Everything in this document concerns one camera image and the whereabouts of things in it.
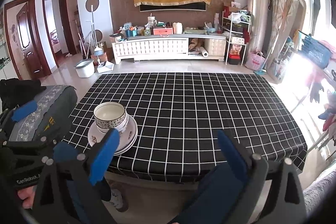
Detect small white patterned plate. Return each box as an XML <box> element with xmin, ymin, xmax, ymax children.
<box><xmin>88</xmin><ymin>117</ymin><xmax>138</xmax><ymax>151</ymax></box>

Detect white plate pink petals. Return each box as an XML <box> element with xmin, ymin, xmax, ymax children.
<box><xmin>116</xmin><ymin>131</ymin><xmax>137</xmax><ymax>151</ymax></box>

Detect cream white bowl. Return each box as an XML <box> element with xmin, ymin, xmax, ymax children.
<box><xmin>95</xmin><ymin>112</ymin><xmax>129</xmax><ymax>134</ymax></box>

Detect large plain white plate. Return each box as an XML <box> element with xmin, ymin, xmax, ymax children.
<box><xmin>114</xmin><ymin>138</ymin><xmax>137</xmax><ymax>156</ymax></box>

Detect green patterned bowl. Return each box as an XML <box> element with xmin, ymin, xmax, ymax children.
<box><xmin>93</xmin><ymin>102</ymin><xmax>126</xmax><ymax>121</ymax></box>

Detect person's left hand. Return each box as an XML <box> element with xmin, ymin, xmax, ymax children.
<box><xmin>18</xmin><ymin>185</ymin><xmax>37</xmax><ymax>209</ymax></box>

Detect grey sofa cover cloth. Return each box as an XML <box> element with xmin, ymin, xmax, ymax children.
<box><xmin>9</xmin><ymin>85</ymin><xmax>77</xmax><ymax>141</ymax></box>

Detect dark wooden door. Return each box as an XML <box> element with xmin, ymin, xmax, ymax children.
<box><xmin>3</xmin><ymin>0</ymin><xmax>51</xmax><ymax>80</ymax></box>

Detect white mop bucket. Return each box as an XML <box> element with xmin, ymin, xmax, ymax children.
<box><xmin>74</xmin><ymin>59</ymin><xmax>95</xmax><ymax>79</ymax></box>

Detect black white grid tablecloth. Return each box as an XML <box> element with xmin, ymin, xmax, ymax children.
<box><xmin>64</xmin><ymin>72</ymin><xmax>307</xmax><ymax>183</ymax></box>

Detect broom with dustpan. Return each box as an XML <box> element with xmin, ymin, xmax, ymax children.
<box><xmin>89</xmin><ymin>4</ymin><xmax>115</xmax><ymax>74</ymax></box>

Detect pink tote bag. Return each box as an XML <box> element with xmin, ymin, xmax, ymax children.
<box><xmin>245</xmin><ymin>51</ymin><xmax>265</xmax><ymax>71</ymax></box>

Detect white paper roll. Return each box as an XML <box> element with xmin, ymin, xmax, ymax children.
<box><xmin>198</xmin><ymin>47</ymin><xmax>209</xmax><ymax>57</ymax></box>

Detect white TV cabinet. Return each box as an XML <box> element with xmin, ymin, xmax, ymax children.
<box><xmin>112</xmin><ymin>34</ymin><xmax>226</xmax><ymax>64</ymax></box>

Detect pink storage box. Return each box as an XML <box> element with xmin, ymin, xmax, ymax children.
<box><xmin>153</xmin><ymin>27</ymin><xmax>174</xmax><ymax>36</ymax></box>

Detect white metal shelf rack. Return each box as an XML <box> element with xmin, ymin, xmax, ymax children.
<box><xmin>221</xmin><ymin>6</ymin><xmax>252</xmax><ymax>65</ymax></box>

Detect blue plastic basket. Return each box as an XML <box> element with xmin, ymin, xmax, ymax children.
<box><xmin>298</xmin><ymin>31</ymin><xmax>332</xmax><ymax>69</ymax></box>

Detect white plastic jug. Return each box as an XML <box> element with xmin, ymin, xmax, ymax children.
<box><xmin>173</xmin><ymin>22</ymin><xmax>183</xmax><ymax>35</ymax></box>

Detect standing arched mirror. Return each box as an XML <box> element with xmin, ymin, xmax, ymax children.
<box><xmin>266</xmin><ymin>0</ymin><xmax>306</xmax><ymax>84</ymax></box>

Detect silver standing air conditioner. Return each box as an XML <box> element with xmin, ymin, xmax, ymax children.
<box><xmin>247</xmin><ymin>0</ymin><xmax>269</xmax><ymax>52</ymax></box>

